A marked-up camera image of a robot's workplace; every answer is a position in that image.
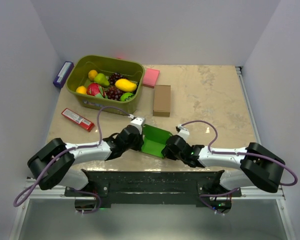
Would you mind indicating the green pear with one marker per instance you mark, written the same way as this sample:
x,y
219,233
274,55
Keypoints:
x,y
102,80

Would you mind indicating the small orange fruit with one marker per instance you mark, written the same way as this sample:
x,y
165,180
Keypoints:
x,y
92,74

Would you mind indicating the olive green plastic bin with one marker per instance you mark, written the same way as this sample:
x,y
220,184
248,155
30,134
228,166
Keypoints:
x,y
133,71

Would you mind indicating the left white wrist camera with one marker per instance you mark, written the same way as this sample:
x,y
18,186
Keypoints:
x,y
138,122

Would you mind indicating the brown cardboard box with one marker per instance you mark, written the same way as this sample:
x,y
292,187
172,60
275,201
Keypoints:
x,y
162,101

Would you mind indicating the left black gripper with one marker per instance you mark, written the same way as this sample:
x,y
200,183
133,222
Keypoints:
x,y
138,146

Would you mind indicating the red rectangular box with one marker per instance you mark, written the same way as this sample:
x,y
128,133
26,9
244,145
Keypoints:
x,y
78,120

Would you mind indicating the green paper box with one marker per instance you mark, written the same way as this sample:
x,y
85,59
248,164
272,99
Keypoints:
x,y
154,140

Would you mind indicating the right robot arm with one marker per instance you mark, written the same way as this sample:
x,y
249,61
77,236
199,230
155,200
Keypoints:
x,y
253,165

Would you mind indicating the purple blue box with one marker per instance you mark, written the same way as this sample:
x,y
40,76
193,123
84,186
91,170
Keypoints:
x,y
63,74

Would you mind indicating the pink box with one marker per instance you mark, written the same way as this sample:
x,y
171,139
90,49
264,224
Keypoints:
x,y
150,77

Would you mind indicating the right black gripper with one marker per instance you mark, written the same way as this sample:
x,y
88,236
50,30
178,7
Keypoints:
x,y
166,153

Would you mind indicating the yellow mango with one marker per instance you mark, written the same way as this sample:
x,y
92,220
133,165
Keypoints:
x,y
125,85

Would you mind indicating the dark purple grapes back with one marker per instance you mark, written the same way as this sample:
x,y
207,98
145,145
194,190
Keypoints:
x,y
115,77

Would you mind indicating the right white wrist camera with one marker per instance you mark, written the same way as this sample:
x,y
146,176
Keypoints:
x,y
182,132

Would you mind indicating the green round fruit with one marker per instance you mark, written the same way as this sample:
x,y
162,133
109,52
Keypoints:
x,y
126,96

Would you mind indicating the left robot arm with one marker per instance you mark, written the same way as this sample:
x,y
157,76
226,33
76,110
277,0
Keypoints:
x,y
51,166

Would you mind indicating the yellow lemon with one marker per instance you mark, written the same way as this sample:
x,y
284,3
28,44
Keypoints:
x,y
81,90

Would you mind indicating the aluminium frame rail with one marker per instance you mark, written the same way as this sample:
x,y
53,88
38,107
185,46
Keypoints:
x,y
58,192

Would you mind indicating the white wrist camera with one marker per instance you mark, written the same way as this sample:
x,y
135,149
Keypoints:
x,y
138,122
182,132

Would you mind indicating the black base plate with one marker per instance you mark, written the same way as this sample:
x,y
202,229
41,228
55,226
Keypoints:
x,y
153,188

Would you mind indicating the dark red grapes front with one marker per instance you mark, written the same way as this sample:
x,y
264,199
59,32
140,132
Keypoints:
x,y
113,93

